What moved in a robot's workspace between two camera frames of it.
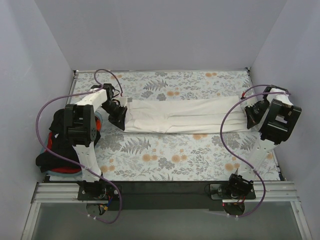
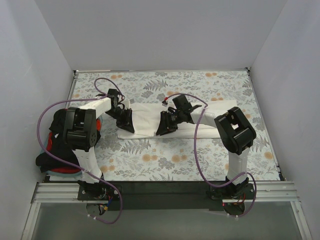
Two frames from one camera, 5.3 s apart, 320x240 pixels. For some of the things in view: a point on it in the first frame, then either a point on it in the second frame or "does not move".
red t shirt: x=72 y=169 does not move
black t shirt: x=59 y=146 does not move
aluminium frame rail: x=282 y=190 does not move
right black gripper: x=253 y=113 -> x=169 y=119
